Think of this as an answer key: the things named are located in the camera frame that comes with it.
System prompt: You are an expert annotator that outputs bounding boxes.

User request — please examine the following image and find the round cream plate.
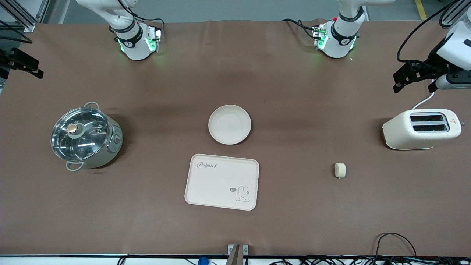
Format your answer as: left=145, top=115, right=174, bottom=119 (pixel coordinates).
left=208, top=105, right=252, bottom=145

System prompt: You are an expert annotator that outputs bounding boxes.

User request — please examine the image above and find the cream rabbit print tray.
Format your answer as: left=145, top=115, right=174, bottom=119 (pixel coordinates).
left=184, top=154, right=260, bottom=211

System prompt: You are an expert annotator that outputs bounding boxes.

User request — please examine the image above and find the cream two-slot toaster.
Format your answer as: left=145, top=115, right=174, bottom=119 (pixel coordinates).
left=382, top=109, right=463, bottom=150

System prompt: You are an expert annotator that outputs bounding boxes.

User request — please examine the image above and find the glass pot lid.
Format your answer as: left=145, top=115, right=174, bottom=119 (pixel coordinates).
left=51, top=107, right=110, bottom=162

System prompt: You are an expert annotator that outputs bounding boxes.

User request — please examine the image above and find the steel electric cooking pot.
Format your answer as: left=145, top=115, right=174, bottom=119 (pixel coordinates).
left=52, top=102, right=123, bottom=172

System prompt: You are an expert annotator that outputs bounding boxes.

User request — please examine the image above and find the brown table mat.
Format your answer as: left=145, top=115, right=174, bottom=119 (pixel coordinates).
left=0, top=18, right=471, bottom=257

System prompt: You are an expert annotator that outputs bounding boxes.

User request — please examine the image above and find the white toaster power cord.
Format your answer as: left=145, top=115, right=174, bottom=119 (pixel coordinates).
left=411, top=89, right=436, bottom=110

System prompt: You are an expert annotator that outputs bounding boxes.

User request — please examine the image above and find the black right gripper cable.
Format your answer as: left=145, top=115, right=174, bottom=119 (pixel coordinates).
left=0, top=20, right=33, bottom=44

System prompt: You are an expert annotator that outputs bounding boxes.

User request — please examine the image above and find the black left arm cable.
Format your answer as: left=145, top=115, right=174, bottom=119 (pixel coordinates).
left=397, top=0, right=471, bottom=64

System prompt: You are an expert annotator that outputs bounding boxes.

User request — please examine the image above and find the aluminium frame profile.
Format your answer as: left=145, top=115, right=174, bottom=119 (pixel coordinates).
left=0, top=0, right=50, bottom=33

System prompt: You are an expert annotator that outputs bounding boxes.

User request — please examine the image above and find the black arm base cable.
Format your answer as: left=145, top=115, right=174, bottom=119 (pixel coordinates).
left=117, top=0, right=165, bottom=28
left=282, top=18, right=318, bottom=39

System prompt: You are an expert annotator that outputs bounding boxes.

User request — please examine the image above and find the black looped floor cable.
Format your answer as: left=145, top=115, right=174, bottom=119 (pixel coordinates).
left=375, top=232, right=417, bottom=258

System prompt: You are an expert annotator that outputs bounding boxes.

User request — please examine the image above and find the black cable bundle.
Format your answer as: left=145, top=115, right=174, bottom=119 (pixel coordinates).
left=268, top=255, right=471, bottom=265

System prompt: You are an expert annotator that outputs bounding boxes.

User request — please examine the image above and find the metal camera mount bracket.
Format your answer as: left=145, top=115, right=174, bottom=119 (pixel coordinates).
left=227, top=244, right=248, bottom=265

